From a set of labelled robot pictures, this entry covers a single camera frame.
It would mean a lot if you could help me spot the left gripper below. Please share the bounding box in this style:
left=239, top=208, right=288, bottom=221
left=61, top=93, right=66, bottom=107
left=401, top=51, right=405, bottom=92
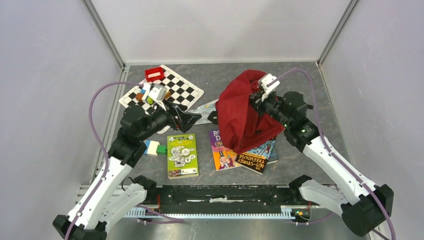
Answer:
left=138, top=98, right=201, bottom=141

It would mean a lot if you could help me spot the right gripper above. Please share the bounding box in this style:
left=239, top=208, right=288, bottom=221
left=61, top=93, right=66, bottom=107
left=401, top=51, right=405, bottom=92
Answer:
left=245, top=88, right=291, bottom=128

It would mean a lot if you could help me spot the red backpack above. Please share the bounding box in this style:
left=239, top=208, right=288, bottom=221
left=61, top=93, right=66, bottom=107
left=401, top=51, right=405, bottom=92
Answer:
left=215, top=69, right=285, bottom=154

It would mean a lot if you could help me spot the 169-storey treehouse book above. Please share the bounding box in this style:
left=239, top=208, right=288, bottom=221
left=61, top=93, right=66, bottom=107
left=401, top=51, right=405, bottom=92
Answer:
left=235, top=137, right=276, bottom=175

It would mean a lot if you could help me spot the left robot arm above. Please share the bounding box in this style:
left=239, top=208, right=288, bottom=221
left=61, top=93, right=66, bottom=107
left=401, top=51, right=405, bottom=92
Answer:
left=52, top=101, right=202, bottom=240

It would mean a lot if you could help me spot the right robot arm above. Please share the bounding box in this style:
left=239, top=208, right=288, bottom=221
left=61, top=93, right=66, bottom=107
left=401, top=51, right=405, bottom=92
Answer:
left=249, top=91, right=396, bottom=240

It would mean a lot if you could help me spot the light blue pamphlet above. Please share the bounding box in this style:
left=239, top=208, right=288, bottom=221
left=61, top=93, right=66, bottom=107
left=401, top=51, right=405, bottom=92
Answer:
left=189, top=99, right=218, bottom=125

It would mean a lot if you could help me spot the black white chess mat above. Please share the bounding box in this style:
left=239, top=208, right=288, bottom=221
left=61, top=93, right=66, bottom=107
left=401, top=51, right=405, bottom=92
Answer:
left=118, top=65, right=204, bottom=115

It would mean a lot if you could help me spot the green treehouse book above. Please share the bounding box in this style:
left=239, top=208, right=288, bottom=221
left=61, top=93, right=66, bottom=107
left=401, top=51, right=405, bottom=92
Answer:
left=167, top=133, right=199, bottom=180

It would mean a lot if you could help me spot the toy block train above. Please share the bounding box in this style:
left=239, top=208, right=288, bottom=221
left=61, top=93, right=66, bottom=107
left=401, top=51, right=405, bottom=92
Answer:
left=143, top=140, right=168, bottom=157

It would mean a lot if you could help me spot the colourful toy block cluster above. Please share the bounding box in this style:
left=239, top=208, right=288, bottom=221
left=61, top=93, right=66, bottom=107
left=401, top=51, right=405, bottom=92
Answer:
left=135, top=87, right=172, bottom=105

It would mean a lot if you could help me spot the red plastic box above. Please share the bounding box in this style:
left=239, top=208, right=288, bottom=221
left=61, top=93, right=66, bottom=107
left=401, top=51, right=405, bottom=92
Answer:
left=144, top=66, right=165, bottom=82

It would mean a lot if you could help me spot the orange Roald Dahl book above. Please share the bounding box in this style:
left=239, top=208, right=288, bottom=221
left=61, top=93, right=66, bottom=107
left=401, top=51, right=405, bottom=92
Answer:
left=208, top=129, right=241, bottom=171

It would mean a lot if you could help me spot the blue nineteen eighty-four book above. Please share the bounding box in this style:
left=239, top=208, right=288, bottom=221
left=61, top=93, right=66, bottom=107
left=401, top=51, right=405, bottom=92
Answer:
left=267, top=147, right=279, bottom=164

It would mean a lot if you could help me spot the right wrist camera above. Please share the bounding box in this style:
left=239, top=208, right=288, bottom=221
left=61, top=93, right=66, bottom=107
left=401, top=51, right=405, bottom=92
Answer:
left=258, top=73, right=280, bottom=102

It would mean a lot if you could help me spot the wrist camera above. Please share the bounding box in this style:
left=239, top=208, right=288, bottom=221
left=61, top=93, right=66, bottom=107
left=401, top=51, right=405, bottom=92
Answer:
left=141, top=82, right=168, bottom=109
left=258, top=73, right=280, bottom=102

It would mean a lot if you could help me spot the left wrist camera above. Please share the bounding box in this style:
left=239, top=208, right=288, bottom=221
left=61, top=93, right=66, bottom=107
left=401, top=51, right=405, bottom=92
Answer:
left=141, top=82, right=168, bottom=109

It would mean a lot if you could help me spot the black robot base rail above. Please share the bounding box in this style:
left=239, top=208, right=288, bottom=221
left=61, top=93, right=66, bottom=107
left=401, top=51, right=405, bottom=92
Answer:
left=133, top=175, right=316, bottom=215

